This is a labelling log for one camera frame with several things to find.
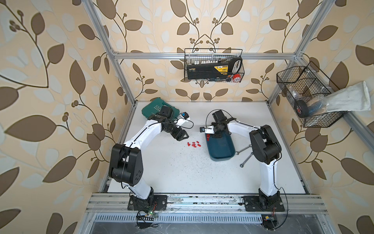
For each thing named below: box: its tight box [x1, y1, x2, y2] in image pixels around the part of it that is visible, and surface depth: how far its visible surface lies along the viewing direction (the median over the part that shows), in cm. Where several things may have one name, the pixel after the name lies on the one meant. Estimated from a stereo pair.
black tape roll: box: [294, 99, 310, 118], surface depth 67 cm
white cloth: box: [324, 80, 372, 113], surface depth 58 cm
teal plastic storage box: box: [205, 132, 236, 162], surface depth 93 cm
